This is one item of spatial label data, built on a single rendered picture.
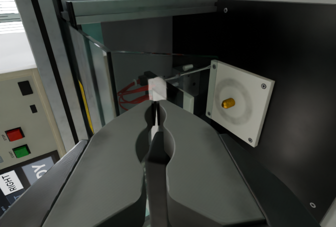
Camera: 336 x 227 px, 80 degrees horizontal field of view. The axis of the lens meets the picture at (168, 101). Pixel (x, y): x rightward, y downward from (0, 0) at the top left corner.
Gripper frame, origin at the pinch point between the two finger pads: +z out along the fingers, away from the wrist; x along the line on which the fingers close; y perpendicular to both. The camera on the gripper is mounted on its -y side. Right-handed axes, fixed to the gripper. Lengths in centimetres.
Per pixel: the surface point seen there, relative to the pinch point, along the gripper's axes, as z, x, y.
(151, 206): -0.3, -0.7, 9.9
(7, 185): 15.9, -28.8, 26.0
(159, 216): -0.4, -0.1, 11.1
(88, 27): 22.6, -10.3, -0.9
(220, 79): 30.4, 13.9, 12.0
